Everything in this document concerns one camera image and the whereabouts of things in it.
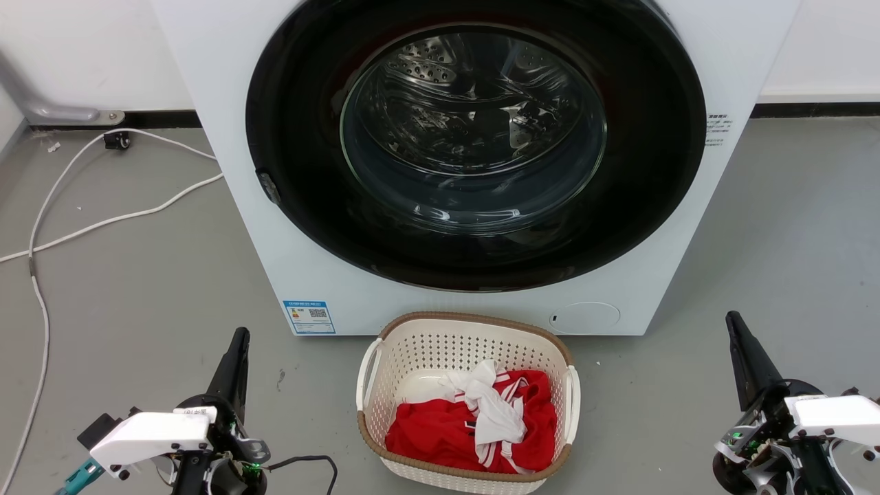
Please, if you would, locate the blue energy label sticker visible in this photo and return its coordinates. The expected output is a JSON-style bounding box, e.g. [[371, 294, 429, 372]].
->
[[283, 299, 337, 336]]

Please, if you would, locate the black round washer door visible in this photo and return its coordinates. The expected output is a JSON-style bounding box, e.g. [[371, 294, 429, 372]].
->
[[245, 0, 708, 292]]

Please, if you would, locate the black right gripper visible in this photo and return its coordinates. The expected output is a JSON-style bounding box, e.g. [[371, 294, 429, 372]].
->
[[712, 311, 826, 495]]

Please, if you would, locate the small printed text sticker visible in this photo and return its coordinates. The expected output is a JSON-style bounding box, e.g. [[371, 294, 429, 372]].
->
[[705, 113, 733, 148]]

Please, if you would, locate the thin white power cable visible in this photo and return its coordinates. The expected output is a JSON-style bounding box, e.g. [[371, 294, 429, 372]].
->
[[0, 128, 218, 492]]

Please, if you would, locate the grey metal pipe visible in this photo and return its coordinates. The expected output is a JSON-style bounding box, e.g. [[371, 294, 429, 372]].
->
[[0, 49, 126, 127]]

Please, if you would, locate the white garment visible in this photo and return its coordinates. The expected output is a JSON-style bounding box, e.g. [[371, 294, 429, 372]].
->
[[440, 359, 535, 474]]

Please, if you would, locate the white perforated laundry basket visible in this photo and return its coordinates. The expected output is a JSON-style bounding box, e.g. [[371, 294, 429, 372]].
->
[[355, 311, 582, 495]]

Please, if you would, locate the teal cable connector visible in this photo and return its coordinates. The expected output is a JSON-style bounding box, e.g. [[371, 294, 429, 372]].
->
[[55, 458, 105, 495]]

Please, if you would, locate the round white filter cover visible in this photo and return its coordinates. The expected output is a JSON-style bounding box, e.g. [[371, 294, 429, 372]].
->
[[549, 301, 622, 336]]

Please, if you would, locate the red garment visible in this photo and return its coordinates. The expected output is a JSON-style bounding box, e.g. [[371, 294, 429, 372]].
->
[[385, 369, 558, 475]]

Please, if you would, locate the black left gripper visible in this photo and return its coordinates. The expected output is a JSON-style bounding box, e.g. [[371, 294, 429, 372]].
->
[[172, 327, 272, 495]]

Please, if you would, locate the white front-load washing machine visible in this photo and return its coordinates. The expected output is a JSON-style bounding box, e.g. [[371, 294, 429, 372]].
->
[[150, 0, 804, 337]]

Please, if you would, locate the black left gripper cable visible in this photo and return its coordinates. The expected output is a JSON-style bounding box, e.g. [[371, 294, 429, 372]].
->
[[265, 454, 339, 495]]

